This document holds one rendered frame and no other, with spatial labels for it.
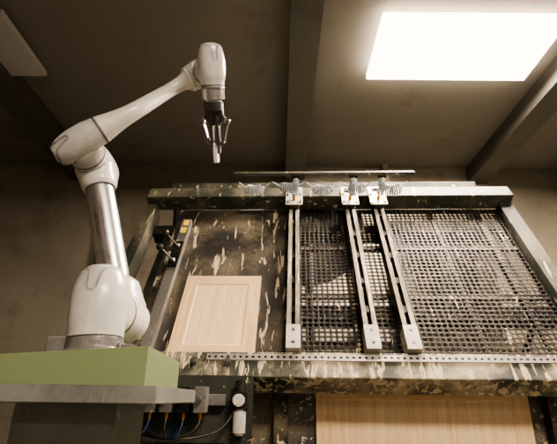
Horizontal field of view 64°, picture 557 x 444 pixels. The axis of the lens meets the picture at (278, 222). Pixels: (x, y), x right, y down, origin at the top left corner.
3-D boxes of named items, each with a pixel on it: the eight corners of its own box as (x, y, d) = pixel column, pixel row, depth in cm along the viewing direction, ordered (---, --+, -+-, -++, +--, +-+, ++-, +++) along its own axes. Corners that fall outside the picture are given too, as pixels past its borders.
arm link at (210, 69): (230, 85, 169) (220, 86, 181) (227, 40, 165) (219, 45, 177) (202, 85, 165) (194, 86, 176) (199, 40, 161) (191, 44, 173)
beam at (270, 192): (149, 210, 278) (145, 196, 272) (152, 201, 287) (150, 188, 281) (509, 209, 269) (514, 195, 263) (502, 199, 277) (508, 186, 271)
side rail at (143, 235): (85, 366, 193) (77, 350, 187) (151, 218, 282) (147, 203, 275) (98, 366, 193) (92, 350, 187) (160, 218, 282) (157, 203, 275)
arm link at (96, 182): (89, 345, 136) (114, 354, 156) (141, 329, 138) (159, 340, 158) (62, 143, 166) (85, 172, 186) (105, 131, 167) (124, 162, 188)
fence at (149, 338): (138, 358, 189) (137, 351, 186) (184, 224, 265) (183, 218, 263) (150, 358, 188) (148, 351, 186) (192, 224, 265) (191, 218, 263)
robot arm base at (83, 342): (125, 352, 116) (127, 330, 118) (43, 358, 117) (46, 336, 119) (150, 360, 132) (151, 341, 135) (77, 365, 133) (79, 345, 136)
